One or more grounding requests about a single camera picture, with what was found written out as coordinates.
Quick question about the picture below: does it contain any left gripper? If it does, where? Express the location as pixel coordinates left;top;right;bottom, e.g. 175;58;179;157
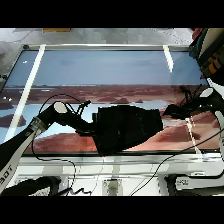
66;113;97;137

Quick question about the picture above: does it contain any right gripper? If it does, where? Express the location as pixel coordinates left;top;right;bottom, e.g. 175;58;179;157
161;103;190;121

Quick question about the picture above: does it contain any black garment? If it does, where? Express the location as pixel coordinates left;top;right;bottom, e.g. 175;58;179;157
91;103;165;157

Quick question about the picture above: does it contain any black cable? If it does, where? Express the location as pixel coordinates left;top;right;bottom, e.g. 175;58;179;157
129;128;224;197
30;93;83;197

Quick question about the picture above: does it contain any silver frame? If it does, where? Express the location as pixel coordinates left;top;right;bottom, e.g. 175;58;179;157
0;152;224;197

